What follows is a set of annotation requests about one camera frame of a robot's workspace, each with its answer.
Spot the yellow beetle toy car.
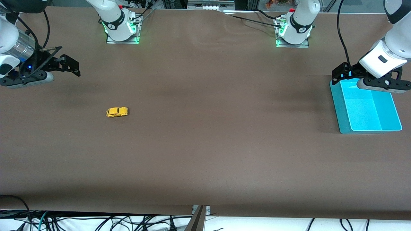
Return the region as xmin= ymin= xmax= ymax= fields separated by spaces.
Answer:
xmin=106 ymin=107 xmax=129 ymax=118

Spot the teal plastic bin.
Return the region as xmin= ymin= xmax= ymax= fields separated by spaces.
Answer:
xmin=329 ymin=77 xmax=403 ymax=134

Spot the grey power strip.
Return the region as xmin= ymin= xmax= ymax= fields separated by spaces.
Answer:
xmin=187 ymin=0 xmax=235 ymax=10

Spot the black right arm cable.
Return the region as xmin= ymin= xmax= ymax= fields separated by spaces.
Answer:
xmin=13 ymin=10 xmax=63 ymax=79

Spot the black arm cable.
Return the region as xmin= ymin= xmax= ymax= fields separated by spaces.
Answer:
xmin=336 ymin=0 xmax=357 ymax=73
xmin=13 ymin=10 xmax=63 ymax=79

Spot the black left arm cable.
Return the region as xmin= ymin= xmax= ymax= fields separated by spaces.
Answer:
xmin=336 ymin=0 xmax=357 ymax=73

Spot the black base cable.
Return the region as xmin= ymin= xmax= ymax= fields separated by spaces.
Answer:
xmin=128 ymin=0 xmax=157 ymax=23

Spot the short black table cable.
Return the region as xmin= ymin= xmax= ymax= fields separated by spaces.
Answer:
xmin=255 ymin=9 xmax=279 ymax=20

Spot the long black table cable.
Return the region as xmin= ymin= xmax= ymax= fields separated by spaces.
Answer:
xmin=225 ymin=13 xmax=283 ymax=25

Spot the black looped floor cable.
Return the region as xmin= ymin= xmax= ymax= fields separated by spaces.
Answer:
xmin=0 ymin=195 xmax=32 ymax=231

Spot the teal floor cable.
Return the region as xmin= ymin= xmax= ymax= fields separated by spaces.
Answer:
xmin=38 ymin=211 xmax=49 ymax=231

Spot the metal table edge bracket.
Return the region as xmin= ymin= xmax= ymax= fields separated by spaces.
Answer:
xmin=192 ymin=205 xmax=211 ymax=216

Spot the dark table leg post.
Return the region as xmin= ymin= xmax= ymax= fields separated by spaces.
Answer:
xmin=185 ymin=205 xmax=206 ymax=231

